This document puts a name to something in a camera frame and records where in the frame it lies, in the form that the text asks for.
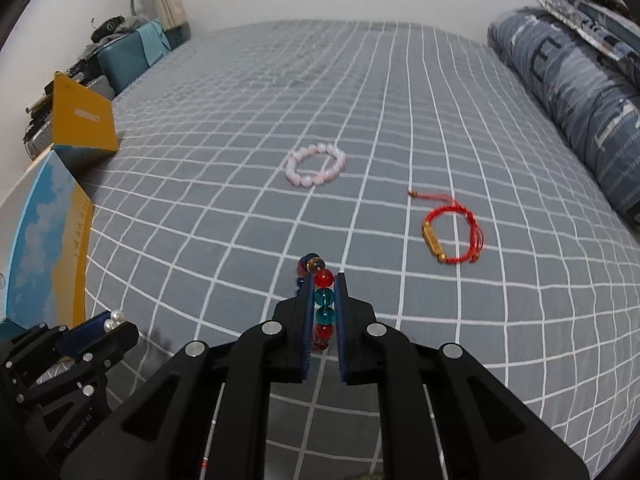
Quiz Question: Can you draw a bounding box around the multicolour glass bead bracelet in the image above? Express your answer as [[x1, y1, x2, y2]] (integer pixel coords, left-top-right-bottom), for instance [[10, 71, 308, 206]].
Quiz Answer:
[[294, 251, 336, 354]]

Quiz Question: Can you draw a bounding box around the pink bead bracelet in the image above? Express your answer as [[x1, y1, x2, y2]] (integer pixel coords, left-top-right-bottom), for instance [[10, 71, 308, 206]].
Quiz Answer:
[[284, 142, 348, 189]]

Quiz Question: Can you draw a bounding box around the teal suitcase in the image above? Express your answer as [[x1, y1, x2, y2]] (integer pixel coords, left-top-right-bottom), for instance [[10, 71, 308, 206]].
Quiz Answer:
[[96, 20, 171, 96]]

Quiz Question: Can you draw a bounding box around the grey checked bed sheet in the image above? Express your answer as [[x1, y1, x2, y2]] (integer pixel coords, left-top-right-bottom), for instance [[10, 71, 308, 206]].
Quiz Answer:
[[84, 22, 639, 474]]

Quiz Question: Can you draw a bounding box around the white pearl bracelet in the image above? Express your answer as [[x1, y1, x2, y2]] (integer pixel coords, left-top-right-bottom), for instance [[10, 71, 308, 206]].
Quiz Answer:
[[102, 308, 126, 334]]

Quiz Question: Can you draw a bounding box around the white box with orange outside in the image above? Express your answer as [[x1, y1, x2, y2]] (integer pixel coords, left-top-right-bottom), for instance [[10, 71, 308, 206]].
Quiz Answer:
[[51, 72, 118, 154]]

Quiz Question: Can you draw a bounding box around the blue patterned pillow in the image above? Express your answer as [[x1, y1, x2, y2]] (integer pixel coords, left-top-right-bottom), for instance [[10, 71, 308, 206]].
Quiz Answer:
[[488, 8, 639, 224]]

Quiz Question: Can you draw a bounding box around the white box with blue outside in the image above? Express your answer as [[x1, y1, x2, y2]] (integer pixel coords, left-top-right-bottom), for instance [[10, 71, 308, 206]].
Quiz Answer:
[[1, 151, 93, 328]]

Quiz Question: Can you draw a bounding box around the red cord gold charm bracelet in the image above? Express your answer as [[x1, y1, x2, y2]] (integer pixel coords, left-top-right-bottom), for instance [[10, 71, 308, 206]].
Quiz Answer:
[[406, 187, 486, 266]]

